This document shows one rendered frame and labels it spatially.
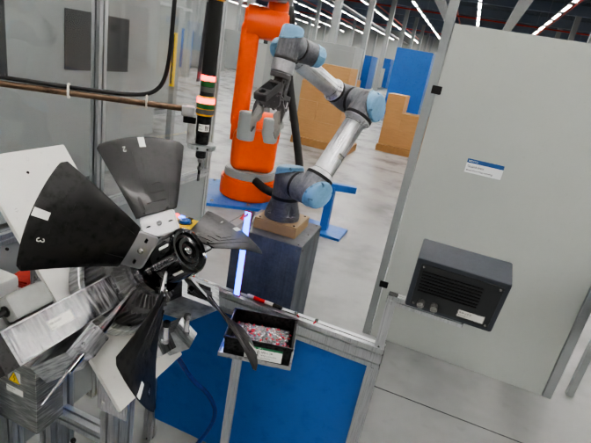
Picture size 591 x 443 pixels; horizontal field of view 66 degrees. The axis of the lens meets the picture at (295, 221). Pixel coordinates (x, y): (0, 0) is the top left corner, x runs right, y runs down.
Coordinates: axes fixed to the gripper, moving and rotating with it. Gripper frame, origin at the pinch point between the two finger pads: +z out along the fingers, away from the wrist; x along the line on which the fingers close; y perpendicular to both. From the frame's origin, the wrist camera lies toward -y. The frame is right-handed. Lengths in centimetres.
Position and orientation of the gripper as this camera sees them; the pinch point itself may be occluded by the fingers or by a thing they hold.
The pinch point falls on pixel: (262, 132)
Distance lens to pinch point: 155.7
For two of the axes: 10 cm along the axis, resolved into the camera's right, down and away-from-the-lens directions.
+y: 3.4, -1.1, 9.3
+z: -2.8, 9.4, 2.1
